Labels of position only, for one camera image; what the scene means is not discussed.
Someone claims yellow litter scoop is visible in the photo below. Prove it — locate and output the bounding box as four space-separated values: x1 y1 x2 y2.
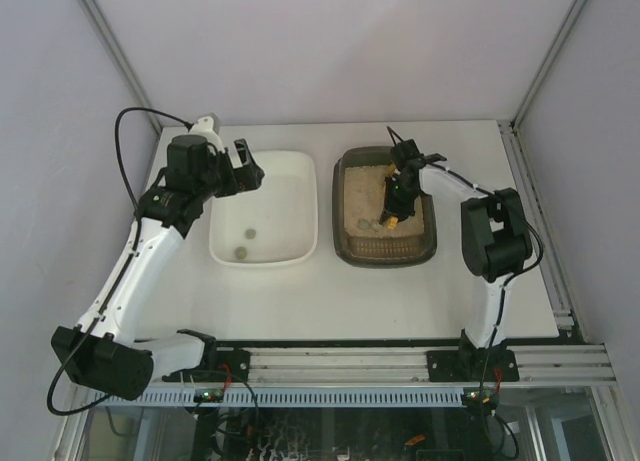
380 164 398 230

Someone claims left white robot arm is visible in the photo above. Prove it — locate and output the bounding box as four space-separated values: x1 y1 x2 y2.
51 133 264 400

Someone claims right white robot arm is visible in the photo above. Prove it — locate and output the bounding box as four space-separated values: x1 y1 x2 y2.
380 133 543 363

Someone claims dark brown litter box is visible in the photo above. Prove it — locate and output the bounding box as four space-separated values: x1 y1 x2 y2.
332 146 437 268

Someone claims white plastic tray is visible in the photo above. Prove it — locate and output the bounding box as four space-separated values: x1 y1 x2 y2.
209 150 318 267

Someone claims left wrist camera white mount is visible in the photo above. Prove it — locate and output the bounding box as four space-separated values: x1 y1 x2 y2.
188 113 225 151

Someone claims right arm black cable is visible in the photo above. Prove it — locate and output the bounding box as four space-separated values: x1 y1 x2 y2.
386 125 545 397

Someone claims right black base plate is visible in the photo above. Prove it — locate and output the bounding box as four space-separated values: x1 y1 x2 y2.
426 345 520 382

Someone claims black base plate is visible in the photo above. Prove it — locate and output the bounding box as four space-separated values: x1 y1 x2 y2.
162 347 251 383
426 345 520 382

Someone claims right aluminium side rail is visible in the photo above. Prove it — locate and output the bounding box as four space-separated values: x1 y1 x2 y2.
497 120 585 344

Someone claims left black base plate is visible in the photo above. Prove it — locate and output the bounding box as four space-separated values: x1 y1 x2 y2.
162 347 251 383

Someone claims grey slotted cable duct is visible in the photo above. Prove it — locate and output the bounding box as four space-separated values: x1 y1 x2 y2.
104 387 464 408

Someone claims aluminium front rail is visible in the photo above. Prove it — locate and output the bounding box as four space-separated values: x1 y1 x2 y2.
72 343 617 387

